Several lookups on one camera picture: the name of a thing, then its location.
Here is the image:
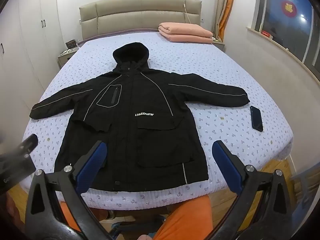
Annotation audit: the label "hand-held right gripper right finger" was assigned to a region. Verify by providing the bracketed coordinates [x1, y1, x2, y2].
[212, 141, 292, 230]

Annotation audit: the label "black smartphone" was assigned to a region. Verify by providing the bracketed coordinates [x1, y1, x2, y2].
[250, 106, 264, 132]

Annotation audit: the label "white charging cable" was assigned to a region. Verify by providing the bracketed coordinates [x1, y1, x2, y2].
[183, 0, 198, 26]

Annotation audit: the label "folded pink blanket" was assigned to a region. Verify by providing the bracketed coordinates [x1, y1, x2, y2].
[159, 22, 213, 44]

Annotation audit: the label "grey nightstand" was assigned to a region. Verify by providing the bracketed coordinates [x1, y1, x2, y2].
[58, 47, 81, 68]
[212, 40, 225, 53]

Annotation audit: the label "person's orange pants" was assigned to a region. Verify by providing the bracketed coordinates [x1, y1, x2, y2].
[60, 194, 213, 240]

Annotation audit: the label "white wardrobe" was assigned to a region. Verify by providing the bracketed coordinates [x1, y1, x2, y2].
[0, 0, 83, 105]

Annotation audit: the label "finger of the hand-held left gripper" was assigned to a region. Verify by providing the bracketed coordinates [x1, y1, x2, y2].
[0, 134, 38, 193]

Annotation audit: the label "beige padded headboard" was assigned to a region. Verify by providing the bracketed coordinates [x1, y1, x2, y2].
[79, 0, 202, 40]

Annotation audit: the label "bed with floral quilted sheet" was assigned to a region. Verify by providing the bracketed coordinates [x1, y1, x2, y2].
[20, 27, 294, 209]

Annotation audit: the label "red round window sticker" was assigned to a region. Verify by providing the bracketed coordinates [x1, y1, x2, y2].
[281, 0, 299, 17]

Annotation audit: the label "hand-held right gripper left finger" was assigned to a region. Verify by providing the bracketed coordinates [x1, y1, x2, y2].
[25, 141, 108, 228]

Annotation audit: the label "black hooded jacket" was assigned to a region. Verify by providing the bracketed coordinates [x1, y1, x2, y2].
[29, 42, 250, 193]

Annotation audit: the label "orange and beige curtain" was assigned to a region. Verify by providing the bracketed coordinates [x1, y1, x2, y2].
[216, 0, 237, 42]

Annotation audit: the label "window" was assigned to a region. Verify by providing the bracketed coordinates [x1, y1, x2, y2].
[252, 0, 320, 74]

